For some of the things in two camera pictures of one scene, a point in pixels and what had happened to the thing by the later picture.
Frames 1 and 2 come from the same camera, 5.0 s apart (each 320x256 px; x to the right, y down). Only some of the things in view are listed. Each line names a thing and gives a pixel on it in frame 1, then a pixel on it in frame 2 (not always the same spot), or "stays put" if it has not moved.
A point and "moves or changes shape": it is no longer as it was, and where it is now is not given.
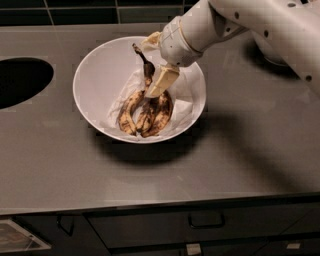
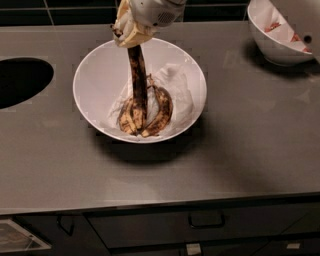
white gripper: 174,43 → 154,12
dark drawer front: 126,229 stays put
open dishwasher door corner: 14,238 stays put
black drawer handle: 206,226 stays put
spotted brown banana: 142,119 moves or changes shape
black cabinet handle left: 60,226 stays put
